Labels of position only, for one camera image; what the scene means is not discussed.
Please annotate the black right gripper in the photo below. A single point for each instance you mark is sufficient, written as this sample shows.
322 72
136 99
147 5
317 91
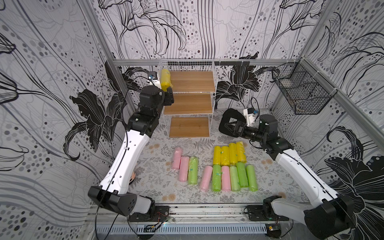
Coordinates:
238 128

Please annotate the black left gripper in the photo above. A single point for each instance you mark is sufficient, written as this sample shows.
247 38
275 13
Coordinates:
167 98

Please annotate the yellow trash bag roll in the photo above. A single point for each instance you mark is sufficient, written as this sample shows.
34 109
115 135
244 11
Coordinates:
233 154
165 79
217 155
225 156
241 152

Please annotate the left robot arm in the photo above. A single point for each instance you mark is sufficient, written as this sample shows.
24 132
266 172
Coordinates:
113 192

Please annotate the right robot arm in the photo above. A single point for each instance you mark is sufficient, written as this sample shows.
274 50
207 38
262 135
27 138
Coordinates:
328 212

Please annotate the green trash bag roll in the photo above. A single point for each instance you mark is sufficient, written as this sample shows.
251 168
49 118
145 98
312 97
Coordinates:
242 174
193 171
252 180
234 177
216 178

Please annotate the pink trash bag roll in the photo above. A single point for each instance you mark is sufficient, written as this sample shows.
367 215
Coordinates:
226 180
184 169
206 178
177 158

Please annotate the black cap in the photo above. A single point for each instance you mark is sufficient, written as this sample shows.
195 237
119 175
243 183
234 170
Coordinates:
230 113

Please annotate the plush toy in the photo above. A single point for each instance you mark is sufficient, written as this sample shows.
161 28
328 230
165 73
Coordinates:
133 176

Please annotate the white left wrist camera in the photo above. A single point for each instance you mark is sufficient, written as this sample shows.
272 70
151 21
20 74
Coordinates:
153 79

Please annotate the white wire wooden shelf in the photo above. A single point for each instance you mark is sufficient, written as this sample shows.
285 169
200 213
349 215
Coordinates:
194 88

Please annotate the black wire wall basket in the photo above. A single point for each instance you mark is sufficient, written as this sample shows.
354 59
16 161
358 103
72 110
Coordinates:
304 94

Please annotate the metal base rail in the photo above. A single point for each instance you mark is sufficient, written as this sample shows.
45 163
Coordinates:
192 219

